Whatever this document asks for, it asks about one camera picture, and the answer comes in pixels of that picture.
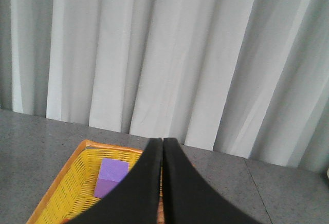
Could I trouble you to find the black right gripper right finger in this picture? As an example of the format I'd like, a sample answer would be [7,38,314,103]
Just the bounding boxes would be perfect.
[163,138,257,223]

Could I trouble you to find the yellow plastic basket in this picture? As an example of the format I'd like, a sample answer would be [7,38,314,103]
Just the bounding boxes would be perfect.
[25,139,165,224]

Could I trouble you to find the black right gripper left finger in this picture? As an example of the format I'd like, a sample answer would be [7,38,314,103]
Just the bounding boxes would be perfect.
[69,138,162,223]

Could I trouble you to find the white pleated curtain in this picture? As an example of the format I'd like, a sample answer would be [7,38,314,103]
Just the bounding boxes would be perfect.
[1,0,328,173]

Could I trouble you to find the purple foam cube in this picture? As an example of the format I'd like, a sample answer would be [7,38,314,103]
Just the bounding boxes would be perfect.
[94,158,129,198]

